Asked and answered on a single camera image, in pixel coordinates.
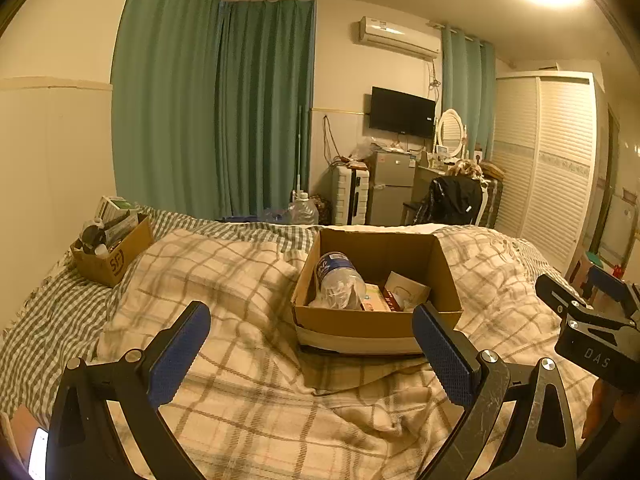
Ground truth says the chair with black jacket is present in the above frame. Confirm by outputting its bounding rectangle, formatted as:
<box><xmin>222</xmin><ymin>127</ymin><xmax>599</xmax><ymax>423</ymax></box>
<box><xmin>416</xmin><ymin>174</ymin><xmax>489</xmax><ymax>226</ymax></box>

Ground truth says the red and white medicine box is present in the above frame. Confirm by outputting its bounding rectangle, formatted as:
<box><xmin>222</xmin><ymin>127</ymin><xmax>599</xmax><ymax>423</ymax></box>
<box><xmin>360</xmin><ymin>283</ymin><xmax>417</xmax><ymax>313</ymax></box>

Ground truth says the wide teal curtain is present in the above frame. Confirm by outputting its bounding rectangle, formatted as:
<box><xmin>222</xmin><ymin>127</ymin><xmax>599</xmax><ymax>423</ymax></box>
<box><xmin>111</xmin><ymin>0</ymin><xmax>319</xmax><ymax>222</ymax></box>

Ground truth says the large cardboard box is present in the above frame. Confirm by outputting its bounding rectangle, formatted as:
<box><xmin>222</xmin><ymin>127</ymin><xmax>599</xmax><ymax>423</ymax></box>
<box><xmin>291</xmin><ymin>227</ymin><xmax>464</xmax><ymax>357</ymax></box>

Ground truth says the plastic stool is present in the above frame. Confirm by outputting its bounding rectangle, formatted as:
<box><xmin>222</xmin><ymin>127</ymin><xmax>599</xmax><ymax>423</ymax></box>
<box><xmin>566</xmin><ymin>252</ymin><xmax>604</xmax><ymax>293</ymax></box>

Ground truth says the white air conditioner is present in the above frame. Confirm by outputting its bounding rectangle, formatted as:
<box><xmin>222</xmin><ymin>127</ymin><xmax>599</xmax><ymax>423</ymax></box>
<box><xmin>356</xmin><ymin>15</ymin><xmax>441</xmax><ymax>59</ymax></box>

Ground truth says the white ribbed suitcase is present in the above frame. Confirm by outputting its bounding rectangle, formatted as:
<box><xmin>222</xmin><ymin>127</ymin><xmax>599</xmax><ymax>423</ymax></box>
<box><xmin>329</xmin><ymin>164</ymin><xmax>370</xmax><ymax>226</ymax></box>

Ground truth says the narrow teal curtain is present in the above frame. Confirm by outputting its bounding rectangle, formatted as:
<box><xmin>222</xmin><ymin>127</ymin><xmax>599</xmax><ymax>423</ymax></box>
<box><xmin>440</xmin><ymin>24</ymin><xmax>497</xmax><ymax>162</ymax></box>

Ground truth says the white mop pole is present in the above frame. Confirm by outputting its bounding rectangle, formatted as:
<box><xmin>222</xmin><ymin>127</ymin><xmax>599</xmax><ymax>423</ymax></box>
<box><xmin>295</xmin><ymin>105</ymin><xmax>304</xmax><ymax>194</ymax></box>

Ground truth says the small cardboard box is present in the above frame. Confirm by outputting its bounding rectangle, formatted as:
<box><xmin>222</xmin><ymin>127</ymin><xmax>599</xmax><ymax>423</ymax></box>
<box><xmin>70</xmin><ymin>212</ymin><xmax>155</xmax><ymax>289</ymax></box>

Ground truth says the person's right hand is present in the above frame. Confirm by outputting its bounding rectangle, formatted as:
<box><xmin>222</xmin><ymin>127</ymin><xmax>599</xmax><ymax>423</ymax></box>
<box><xmin>581</xmin><ymin>376</ymin><xmax>610</xmax><ymax>441</ymax></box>

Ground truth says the oval white vanity mirror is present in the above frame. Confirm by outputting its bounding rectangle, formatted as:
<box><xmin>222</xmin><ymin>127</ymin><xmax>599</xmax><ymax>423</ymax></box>
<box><xmin>435</xmin><ymin>108</ymin><xmax>468</xmax><ymax>157</ymax></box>

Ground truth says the small silver fridge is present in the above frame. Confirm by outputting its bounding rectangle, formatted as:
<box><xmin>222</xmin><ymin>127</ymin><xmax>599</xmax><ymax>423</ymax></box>
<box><xmin>367</xmin><ymin>151</ymin><xmax>417</xmax><ymax>226</ymax></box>

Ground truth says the white louvred wardrobe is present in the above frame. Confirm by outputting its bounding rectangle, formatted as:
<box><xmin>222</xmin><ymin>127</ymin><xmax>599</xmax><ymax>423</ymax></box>
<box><xmin>492</xmin><ymin>71</ymin><xmax>609</xmax><ymax>277</ymax></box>

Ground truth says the beige plaid blanket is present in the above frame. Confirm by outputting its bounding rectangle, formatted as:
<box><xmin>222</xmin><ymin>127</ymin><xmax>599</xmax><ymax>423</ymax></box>
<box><xmin>96</xmin><ymin>224</ymin><xmax>597</xmax><ymax>480</ymax></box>

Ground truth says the clear plastic water bottle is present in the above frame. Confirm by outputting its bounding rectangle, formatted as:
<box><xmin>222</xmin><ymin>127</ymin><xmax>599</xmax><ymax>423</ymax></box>
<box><xmin>307</xmin><ymin>251</ymin><xmax>369</xmax><ymax>311</ymax></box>

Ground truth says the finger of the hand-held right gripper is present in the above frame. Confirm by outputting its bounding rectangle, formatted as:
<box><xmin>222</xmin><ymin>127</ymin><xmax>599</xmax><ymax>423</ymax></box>
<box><xmin>586</xmin><ymin>265</ymin><xmax>640</xmax><ymax>330</ymax></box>
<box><xmin>535</xmin><ymin>274</ymin><xmax>595</xmax><ymax>322</ymax></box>

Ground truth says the large clear water jug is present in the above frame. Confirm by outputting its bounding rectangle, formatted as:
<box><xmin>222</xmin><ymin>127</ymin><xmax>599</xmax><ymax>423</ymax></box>
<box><xmin>287</xmin><ymin>191</ymin><xmax>320</xmax><ymax>226</ymax></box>

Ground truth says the black wall television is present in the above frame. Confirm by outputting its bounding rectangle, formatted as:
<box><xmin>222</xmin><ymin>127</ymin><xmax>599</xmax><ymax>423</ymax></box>
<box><xmin>369</xmin><ymin>86</ymin><xmax>437</xmax><ymax>139</ymax></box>

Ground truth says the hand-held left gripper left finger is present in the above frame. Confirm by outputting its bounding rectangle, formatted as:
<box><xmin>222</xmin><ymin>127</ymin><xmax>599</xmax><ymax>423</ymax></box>
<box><xmin>45</xmin><ymin>301</ymin><xmax>212</xmax><ymax>480</ymax></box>

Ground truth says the black round container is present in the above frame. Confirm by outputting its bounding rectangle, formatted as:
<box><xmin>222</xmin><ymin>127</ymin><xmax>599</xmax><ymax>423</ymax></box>
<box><xmin>80</xmin><ymin>222</ymin><xmax>109</xmax><ymax>254</ymax></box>

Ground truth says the dark brown suitcase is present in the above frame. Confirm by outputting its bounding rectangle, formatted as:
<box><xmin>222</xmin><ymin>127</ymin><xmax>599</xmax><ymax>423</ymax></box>
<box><xmin>479</xmin><ymin>159</ymin><xmax>507</xmax><ymax>227</ymax></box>

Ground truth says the green and white carton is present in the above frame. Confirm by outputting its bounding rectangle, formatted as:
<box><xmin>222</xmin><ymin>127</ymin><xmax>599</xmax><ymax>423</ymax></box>
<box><xmin>97</xmin><ymin>196</ymin><xmax>139</xmax><ymax>227</ymax></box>

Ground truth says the dressing table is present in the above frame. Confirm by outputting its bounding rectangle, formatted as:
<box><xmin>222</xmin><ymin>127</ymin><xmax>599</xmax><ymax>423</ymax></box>
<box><xmin>413</xmin><ymin>161</ymin><xmax>449</xmax><ymax>207</ymax></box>

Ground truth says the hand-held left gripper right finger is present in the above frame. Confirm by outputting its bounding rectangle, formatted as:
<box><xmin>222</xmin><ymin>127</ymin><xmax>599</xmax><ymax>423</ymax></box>
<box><xmin>412</xmin><ymin>302</ymin><xmax>581</xmax><ymax>480</ymax></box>

